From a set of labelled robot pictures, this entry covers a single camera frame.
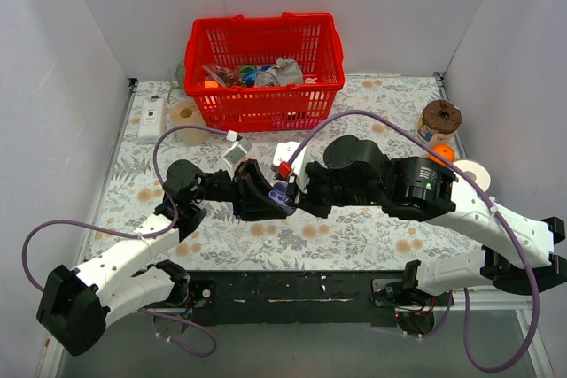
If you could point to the brown lidded jar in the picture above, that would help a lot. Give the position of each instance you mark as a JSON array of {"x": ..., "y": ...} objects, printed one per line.
[{"x": 438, "y": 122}]

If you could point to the crumpled grey bag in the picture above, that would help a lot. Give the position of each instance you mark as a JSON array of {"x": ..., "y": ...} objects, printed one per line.
[{"x": 283, "y": 72}]

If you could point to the white toilet paper roll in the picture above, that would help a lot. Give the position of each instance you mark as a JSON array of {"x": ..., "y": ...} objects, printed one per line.
[{"x": 476, "y": 172}]

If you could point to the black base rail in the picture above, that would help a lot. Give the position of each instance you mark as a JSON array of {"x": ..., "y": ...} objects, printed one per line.
[{"x": 299, "y": 297}]

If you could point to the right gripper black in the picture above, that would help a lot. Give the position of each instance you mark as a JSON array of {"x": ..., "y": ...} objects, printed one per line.
[{"x": 307, "y": 188}]

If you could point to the beige tape roll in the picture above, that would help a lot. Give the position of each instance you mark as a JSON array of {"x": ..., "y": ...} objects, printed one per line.
[{"x": 186, "y": 112}]

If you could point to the red plastic shopping basket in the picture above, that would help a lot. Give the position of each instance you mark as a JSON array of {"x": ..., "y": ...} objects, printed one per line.
[{"x": 311, "y": 39}]

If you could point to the purple earbud charging case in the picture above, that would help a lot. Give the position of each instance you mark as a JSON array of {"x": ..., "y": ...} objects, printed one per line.
[{"x": 278, "y": 194}]

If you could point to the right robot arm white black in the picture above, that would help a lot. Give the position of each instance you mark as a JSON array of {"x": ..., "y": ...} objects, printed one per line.
[{"x": 515, "y": 254}]

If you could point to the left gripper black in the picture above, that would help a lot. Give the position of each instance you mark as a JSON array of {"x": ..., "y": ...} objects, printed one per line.
[{"x": 240, "y": 190}]

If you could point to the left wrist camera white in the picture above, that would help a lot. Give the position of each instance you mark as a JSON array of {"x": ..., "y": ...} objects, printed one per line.
[{"x": 234, "y": 155}]

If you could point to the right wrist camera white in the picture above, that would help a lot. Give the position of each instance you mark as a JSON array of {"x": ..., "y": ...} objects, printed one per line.
[{"x": 283, "y": 153}]

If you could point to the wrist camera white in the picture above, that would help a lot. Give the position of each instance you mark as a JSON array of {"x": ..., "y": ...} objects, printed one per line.
[
  {"x": 283, "y": 153},
  {"x": 234, "y": 155}
]

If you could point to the orange fruit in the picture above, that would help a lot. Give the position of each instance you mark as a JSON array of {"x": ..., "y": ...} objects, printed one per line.
[{"x": 442, "y": 153}]

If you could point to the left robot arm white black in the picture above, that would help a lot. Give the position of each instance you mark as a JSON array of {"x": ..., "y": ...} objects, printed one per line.
[{"x": 78, "y": 304}]

